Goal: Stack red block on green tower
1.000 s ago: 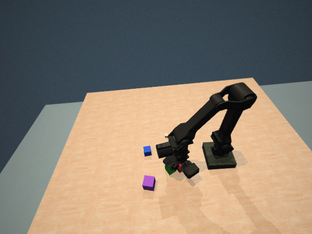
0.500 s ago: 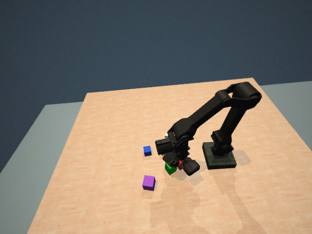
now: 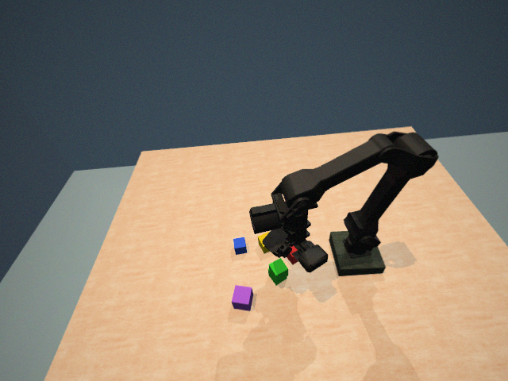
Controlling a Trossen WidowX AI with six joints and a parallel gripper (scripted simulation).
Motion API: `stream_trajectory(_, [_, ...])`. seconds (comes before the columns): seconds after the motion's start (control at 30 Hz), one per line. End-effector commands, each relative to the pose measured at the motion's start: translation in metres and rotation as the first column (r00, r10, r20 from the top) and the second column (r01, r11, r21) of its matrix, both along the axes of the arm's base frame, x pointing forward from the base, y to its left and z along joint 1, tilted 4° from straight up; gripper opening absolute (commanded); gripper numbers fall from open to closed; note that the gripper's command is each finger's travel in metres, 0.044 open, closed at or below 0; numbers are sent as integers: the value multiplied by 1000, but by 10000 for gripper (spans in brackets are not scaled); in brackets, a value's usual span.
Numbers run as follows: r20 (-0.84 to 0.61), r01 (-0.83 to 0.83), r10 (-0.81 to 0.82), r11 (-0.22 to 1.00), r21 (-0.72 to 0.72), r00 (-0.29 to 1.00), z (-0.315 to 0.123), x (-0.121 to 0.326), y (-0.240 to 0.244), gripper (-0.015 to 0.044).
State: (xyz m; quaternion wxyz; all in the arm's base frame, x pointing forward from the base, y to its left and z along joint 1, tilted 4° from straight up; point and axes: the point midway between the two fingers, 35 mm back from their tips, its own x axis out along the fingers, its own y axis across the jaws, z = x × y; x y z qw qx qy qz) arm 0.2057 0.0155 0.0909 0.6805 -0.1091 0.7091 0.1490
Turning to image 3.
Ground blue block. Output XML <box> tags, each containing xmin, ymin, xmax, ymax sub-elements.
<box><xmin>233</xmin><ymin>237</ymin><xmax>247</xmax><ymax>255</ymax></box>

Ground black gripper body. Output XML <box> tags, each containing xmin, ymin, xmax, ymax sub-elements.
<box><xmin>281</xmin><ymin>220</ymin><xmax>328</xmax><ymax>272</ymax></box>

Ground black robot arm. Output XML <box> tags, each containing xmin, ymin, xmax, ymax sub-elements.
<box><xmin>249</xmin><ymin>132</ymin><xmax>438</xmax><ymax>258</ymax></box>

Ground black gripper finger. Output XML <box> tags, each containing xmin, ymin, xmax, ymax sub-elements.
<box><xmin>291</xmin><ymin>250</ymin><xmax>300</xmax><ymax>262</ymax></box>

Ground red block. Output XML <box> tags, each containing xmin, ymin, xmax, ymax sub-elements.
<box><xmin>287</xmin><ymin>246</ymin><xmax>298</xmax><ymax>264</ymax></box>

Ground purple block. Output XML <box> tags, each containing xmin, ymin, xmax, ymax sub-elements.
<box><xmin>232</xmin><ymin>285</ymin><xmax>253</xmax><ymax>311</ymax></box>

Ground yellow block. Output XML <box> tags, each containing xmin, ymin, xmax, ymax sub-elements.
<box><xmin>258</xmin><ymin>232</ymin><xmax>270</xmax><ymax>254</ymax></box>

